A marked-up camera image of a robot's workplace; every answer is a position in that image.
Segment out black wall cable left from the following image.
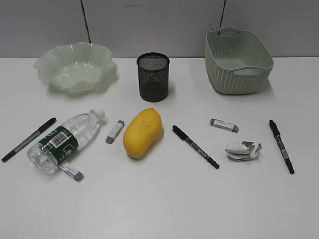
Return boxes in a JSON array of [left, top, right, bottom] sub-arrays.
[[80, 0, 92, 43]]

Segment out waste paper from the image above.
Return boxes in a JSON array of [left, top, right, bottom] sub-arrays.
[[225, 141, 262, 161]]

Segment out grey white eraser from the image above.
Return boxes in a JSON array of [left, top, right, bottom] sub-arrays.
[[210, 119, 239, 133], [106, 120, 125, 144], [58, 161, 84, 182]]

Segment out grey white eraser right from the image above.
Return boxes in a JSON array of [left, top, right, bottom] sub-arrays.
[[210, 119, 239, 133]]

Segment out grey white eraser centre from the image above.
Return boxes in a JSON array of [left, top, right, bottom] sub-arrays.
[[106, 120, 125, 144]]

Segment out clear plastic water bottle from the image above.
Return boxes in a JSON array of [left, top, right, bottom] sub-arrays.
[[27, 109, 106, 174]]

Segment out black wall cable right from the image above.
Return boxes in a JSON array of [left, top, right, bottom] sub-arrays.
[[218, 0, 227, 35]]

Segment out grey white eraser front left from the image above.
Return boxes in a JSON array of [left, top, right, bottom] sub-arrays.
[[58, 161, 84, 182]]

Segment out pale green wavy plate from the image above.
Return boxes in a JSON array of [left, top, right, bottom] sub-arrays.
[[33, 42, 118, 94]]

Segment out black mesh pen holder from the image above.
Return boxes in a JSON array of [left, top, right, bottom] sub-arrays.
[[137, 52, 170, 103]]

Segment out pale green plastic basket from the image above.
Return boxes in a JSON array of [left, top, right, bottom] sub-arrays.
[[205, 27, 274, 95]]

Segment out black wall cable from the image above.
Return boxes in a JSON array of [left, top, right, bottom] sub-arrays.
[[218, 0, 227, 35], [80, 0, 92, 43]]

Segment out black marker pen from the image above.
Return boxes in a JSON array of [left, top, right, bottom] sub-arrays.
[[2, 117, 56, 162], [172, 125, 219, 169], [269, 120, 295, 174]]

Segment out yellow mango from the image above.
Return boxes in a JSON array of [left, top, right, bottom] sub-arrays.
[[123, 108, 162, 159]]

